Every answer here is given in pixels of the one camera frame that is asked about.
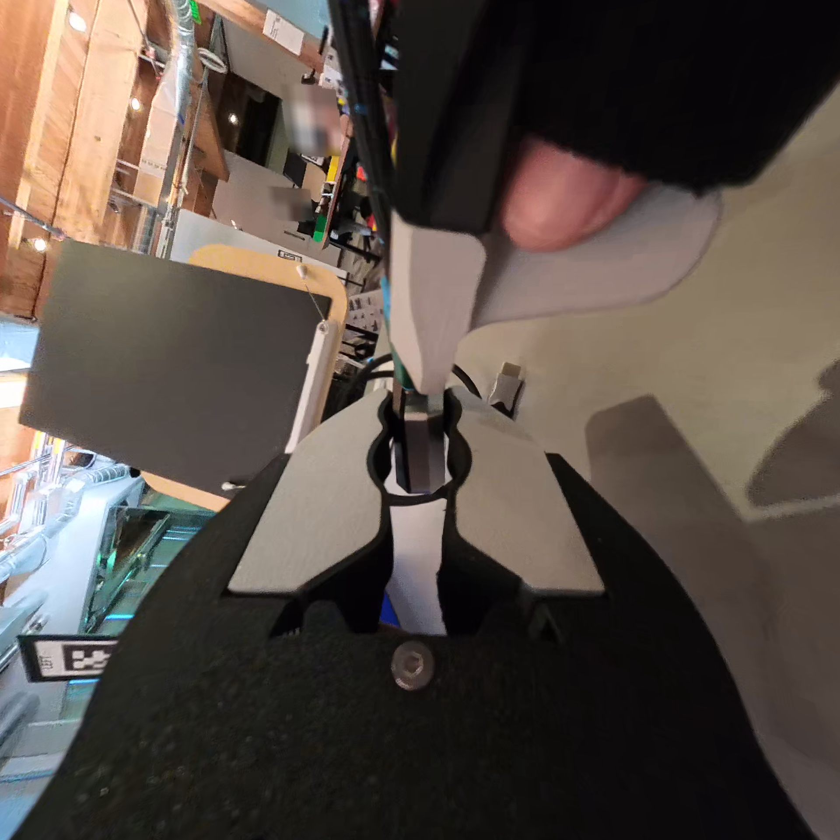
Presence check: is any person's right hand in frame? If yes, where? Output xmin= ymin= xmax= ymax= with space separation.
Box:
xmin=500 ymin=136 xmax=649 ymax=253

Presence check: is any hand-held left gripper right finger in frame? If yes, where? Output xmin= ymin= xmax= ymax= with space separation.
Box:
xmin=438 ymin=387 xmax=606 ymax=634

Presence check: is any black board with wooden rim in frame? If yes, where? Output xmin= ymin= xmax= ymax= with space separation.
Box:
xmin=18 ymin=238 xmax=349 ymax=514

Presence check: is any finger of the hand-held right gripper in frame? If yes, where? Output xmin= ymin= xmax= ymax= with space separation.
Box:
xmin=387 ymin=215 xmax=488 ymax=396
xmin=467 ymin=189 xmax=724 ymax=329

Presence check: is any grey desk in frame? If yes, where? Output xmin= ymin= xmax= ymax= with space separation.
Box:
xmin=387 ymin=85 xmax=840 ymax=840

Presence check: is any silver ventilation duct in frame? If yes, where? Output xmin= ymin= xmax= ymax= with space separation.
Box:
xmin=141 ymin=0 xmax=211 ymax=257

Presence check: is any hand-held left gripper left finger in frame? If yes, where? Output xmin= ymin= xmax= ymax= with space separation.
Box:
xmin=226 ymin=389 xmax=396 ymax=634

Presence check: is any grey hdmi switch box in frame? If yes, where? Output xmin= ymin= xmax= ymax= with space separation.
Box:
xmin=392 ymin=390 xmax=450 ymax=494

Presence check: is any printed tag sign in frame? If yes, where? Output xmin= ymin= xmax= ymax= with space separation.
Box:
xmin=18 ymin=633 xmax=120 ymax=685

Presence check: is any pictogram sign sheet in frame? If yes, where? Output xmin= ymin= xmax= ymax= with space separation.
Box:
xmin=346 ymin=290 xmax=383 ymax=337

